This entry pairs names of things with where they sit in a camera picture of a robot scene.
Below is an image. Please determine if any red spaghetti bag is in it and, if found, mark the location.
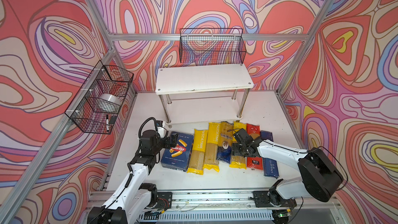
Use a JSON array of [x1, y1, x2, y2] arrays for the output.
[[246, 124, 263, 171]]

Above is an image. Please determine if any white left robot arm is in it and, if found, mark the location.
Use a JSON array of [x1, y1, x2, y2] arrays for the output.
[[86, 117, 177, 224]]

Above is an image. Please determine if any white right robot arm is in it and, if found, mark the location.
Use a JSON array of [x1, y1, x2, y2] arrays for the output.
[[232, 129, 344, 206]]

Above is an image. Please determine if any white two-tier shelf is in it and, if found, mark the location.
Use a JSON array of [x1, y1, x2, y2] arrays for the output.
[[155, 64, 254, 126]]

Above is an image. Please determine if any blue Barilla rigatoni box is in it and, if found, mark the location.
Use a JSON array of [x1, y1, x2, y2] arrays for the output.
[[161, 132, 194, 172]]

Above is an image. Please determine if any dark blue spaghetti bag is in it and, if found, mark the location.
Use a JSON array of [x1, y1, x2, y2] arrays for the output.
[[217, 121, 233, 164]]

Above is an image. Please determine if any blue Barilla spaghetti box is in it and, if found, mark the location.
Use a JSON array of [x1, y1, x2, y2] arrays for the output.
[[260, 131, 279, 178]]

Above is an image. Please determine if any yellow Pastatime spaghetti bag left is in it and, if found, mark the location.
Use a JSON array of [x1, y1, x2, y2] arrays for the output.
[[187, 130, 208, 175]]

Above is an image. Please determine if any yellow pastatime spaghetti bag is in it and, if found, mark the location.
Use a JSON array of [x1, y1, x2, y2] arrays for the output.
[[187, 130, 208, 175], [204, 122, 221, 172]]

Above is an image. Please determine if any yellow Pastatime spaghetti bag right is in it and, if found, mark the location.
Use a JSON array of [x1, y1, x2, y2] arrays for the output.
[[204, 122, 221, 172]]

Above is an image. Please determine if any black marker pen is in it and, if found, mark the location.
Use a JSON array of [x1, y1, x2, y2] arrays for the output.
[[105, 115, 110, 132]]

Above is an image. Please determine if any silver tape roll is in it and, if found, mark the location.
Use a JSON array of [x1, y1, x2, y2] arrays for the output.
[[97, 93, 122, 114]]

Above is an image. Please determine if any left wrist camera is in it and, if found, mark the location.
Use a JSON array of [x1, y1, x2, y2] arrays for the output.
[[155, 120, 167, 138]]

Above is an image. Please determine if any black wire basket left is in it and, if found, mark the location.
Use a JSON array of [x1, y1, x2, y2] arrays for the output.
[[65, 61, 134, 134]]

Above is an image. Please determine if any black wire basket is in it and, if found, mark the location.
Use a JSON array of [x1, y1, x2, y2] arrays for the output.
[[65, 61, 134, 134], [179, 27, 247, 66]]

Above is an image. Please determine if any black wire basket back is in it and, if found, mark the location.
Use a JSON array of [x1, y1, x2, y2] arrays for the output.
[[179, 27, 247, 66]]

